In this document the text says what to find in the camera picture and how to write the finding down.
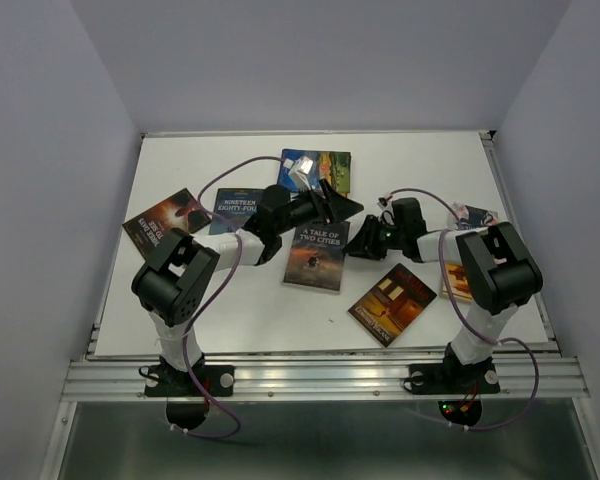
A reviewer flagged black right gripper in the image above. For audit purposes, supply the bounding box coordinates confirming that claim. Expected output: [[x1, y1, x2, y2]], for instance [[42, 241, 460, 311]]
[[340, 213, 405, 260]]

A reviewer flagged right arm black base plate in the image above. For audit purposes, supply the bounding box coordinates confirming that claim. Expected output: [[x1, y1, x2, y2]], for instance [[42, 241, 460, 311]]
[[402, 363, 501, 396]]

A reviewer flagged Jane Eyre blue book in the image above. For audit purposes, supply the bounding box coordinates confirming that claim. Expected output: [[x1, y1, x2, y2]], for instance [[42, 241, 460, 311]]
[[277, 149, 320, 193]]

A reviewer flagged Animal Farm green book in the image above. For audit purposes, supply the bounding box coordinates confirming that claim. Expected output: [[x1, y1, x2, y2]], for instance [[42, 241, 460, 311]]
[[318, 151, 352, 197]]

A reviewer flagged yellow orange book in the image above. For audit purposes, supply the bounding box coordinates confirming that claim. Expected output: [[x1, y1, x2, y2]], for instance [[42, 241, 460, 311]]
[[445, 263, 472, 303]]

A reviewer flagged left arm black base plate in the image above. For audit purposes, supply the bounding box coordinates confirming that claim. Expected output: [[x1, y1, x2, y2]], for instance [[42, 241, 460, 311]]
[[138, 364, 235, 398]]

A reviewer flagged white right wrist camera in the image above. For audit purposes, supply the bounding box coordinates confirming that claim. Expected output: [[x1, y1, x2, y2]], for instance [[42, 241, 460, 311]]
[[377, 196, 392, 210]]

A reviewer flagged floral white Little Women book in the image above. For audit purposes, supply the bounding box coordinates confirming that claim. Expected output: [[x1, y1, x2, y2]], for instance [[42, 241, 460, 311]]
[[448, 203, 499, 230]]

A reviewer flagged brown orange Leonard Tulane book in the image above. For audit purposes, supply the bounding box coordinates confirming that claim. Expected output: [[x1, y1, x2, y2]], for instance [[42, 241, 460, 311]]
[[348, 264, 437, 347]]

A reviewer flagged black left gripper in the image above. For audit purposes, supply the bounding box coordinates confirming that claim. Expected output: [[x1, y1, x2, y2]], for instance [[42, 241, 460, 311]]
[[275, 179, 362, 235]]

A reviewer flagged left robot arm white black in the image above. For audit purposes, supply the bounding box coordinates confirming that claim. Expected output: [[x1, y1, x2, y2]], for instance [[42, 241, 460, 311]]
[[131, 180, 364, 394]]

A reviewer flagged Nineteen Eighty-Four blue book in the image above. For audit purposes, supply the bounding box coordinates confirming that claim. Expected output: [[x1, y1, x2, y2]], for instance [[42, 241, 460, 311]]
[[213, 188, 263, 228]]

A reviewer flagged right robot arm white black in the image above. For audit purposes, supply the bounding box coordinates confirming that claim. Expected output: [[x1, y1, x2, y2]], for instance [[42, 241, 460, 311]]
[[344, 197, 543, 390]]

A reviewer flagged A Tale of Two Cities book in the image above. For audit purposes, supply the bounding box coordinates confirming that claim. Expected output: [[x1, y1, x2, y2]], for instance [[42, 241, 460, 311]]
[[283, 221, 350, 293]]

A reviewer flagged aluminium front rail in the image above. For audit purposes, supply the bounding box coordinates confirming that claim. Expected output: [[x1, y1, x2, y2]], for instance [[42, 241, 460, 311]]
[[61, 354, 590, 403]]

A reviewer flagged Three Days to See book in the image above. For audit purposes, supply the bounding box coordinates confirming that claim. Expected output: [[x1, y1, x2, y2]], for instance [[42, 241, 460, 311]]
[[122, 188, 211, 259]]

